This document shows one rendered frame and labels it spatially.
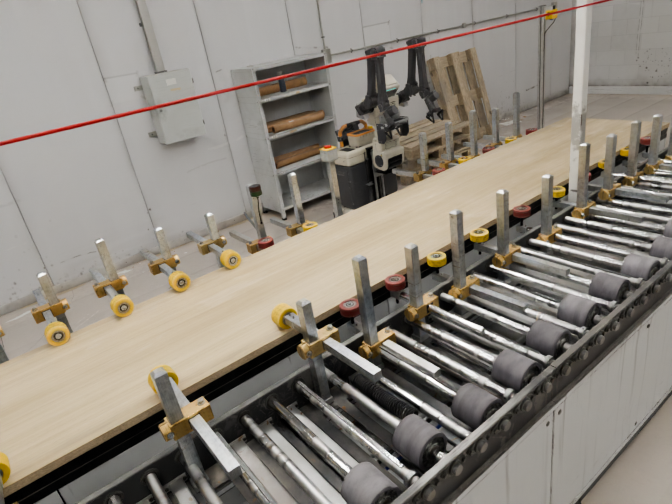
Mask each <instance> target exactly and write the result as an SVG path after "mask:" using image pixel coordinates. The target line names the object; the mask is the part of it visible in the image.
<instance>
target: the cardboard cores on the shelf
mask: <svg viewBox="0 0 672 504"><path fill-rule="evenodd" d="M285 84H286V90H287V89H291V88H295V87H299V86H303V85H307V79H306V77H300V78H296V79H292V80H288V81H285ZM279 91H280V87H279V83H275V84H271V85H267V86H263V87H259V92H260V96H263V95H267V94H271V93H275V92H279ZM324 116H325V113H324V111H323V110H319V111H315V110H313V111H305V112H302V113H298V114H295V115H291V116H287V117H284V118H280V119H277V120H273V121H269V122H266V124H267V129H268V133H271V132H273V133H278V132H281V131H285V130H288V129H292V128H295V127H299V126H302V125H305V124H309V123H312V122H316V121H319V120H323V119H324ZM324 146H325V145H322V146H320V145H319V144H318V143H317V144H314V145H311V146H308V147H305V148H301V149H298V150H295V151H292V152H289V153H286V154H283V155H279V156H276V157H274V162H275V166H276V169H278V168H281V167H284V166H287V165H289V164H292V163H295V162H298V161H301V160H304V159H306V158H309V157H312V156H315V155H318V154H320V150H319V149H321V148H324Z"/></svg>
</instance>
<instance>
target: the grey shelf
mask: <svg viewBox="0 0 672 504"><path fill-rule="evenodd" d="M305 60H306V61H305ZM301 64H302V65H301ZM325 65H328V60H327V54H326V52H324V53H312V54H302V55H297V56H293V57H288V58H283V59H279V60H274V61H269V62H264V63H260V64H255V65H253V67H247V66H246V67H241V68H236V69H232V70H230V71H231V75H232V79H233V83H234V87H235V86H239V85H244V84H248V83H252V82H256V81H261V80H265V79H269V78H274V77H278V75H277V72H281V71H283V75H286V74H291V73H295V72H299V71H302V70H308V69H312V68H316V67H321V66H325ZM306 66H307V67H306ZM303 75H304V77H306V79H307V85H303V86H299V87H295V88H291V89H287V91H286V92H280V91H279V92H275V93H271V94H267V95H263V96H260V92H259V87H263V86H267V85H271V84H275V83H279V82H278V80H276V81H272V82H268V83H263V84H259V85H255V86H251V87H247V88H242V89H238V90H235V92H236V96H237V101H238V105H239V109H240V113H241V118H242V122H243V126H244V130H245V135H246V139H247V143H248V147H249V152H250V156H251V160H252V164H253V169H254V173H255V177H256V182H257V184H260V186H261V190H262V195H261V196H260V199H261V203H262V207H263V213H268V211H267V210H266V208H268V209H271V210H274V211H276V212H279V213H281V216H282V220H284V221H285V220H287V217H286V213H285V210H287V209H290V208H292V207H294V206H293V201H292V196H291V191H290V186H289V181H288V177H287V175H288V174H289V173H295V174H296V176H297V182H298V187H299V192H300V197H301V202H302V203H304V202H307V201H310V200H312V199H315V198H317V197H320V196H322V195H325V194H327V193H330V192H331V189H330V183H329V177H328V172H327V166H326V162H324V161H321V155H320V154H318V155H315V156H312V157H309V158H306V159H304V160H301V161H298V162H295V163H292V164H289V165H287V166H284V167H281V168H278V169H276V166H275V162H274V157H276V156H279V155H283V154H286V153H289V152H292V151H295V150H298V149H301V148H305V147H308V146H311V145H314V144H317V143H318V144H319V145H320V146H322V145H325V146H326V145H331V146H334V147H337V149H339V148H340V143H339V142H338V141H337V136H336V133H335V131H336V130H338V125H337V119H336V112H335V106H334V99H333V93H332V86H331V80H330V73H329V68H326V69H322V70H318V71H314V72H309V73H305V74H301V75H297V76H293V77H288V78H284V79H285V81H288V80H292V79H296V78H300V77H303ZM257 91H258V92H257ZM306 92H307V94H306ZM258 95H259V96H258ZM311 95H312V96H311ZM307 98H308V99H307ZM308 104H309V105H308ZM309 109H310V111H313V110H315V111H319V110H323V111H324V113H325V116H324V119H323V120H319V121H316V122H312V123H309V124H305V125H302V126H299V127H295V128H292V129H288V130H285V131H281V132H278V133H273V132H271V133H268V129H267V124H266V122H269V121H273V120H277V119H280V118H284V117H287V116H291V115H295V114H298V113H302V112H305V111H309ZM265 126H266V127H265ZM312 126H313V128H312ZM313 132H314V134H313ZM317 135H318V136H317ZM314 138H315V139H314ZM272 160H273V161H272ZM318 161H319V162H318ZM319 166H320V168H319ZM320 172H321V173H320ZM321 178H322V179H321ZM283 211H284V212H283Z"/></svg>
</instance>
